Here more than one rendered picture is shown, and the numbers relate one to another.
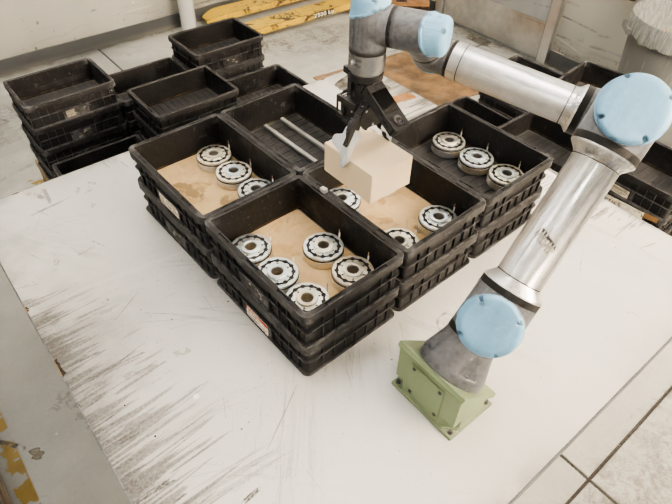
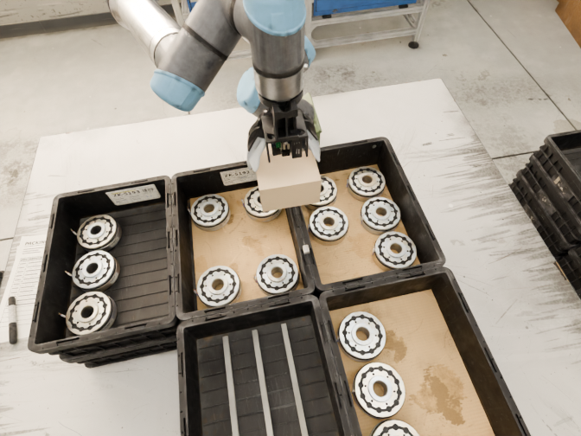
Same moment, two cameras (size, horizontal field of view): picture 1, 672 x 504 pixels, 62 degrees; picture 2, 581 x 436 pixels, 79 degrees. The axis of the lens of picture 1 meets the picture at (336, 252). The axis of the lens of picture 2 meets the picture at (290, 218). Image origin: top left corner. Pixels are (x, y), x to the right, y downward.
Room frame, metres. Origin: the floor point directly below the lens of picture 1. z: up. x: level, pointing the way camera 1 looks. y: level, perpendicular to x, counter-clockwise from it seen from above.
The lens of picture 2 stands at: (1.45, 0.20, 1.66)
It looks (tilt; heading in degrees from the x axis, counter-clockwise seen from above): 59 degrees down; 213
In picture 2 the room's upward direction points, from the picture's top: 3 degrees counter-clockwise
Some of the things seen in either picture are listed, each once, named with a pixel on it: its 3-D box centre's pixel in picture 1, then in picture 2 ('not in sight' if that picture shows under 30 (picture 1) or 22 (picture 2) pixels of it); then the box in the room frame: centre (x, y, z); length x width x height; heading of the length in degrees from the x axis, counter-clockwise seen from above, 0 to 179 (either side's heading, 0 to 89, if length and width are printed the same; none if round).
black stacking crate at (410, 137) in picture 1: (462, 163); (119, 262); (1.36, -0.36, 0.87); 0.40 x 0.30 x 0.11; 42
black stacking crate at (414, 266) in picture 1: (390, 205); (239, 239); (1.16, -0.14, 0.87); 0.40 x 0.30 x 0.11; 42
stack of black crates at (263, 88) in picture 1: (263, 116); not in sight; (2.51, 0.39, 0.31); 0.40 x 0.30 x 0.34; 130
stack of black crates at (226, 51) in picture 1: (221, 76); not in sight; (2.81, 0.65, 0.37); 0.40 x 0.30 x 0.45; 131
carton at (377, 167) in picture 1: (367, 163); (284, 165); (1.05, -0.07, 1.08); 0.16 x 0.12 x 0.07; 41
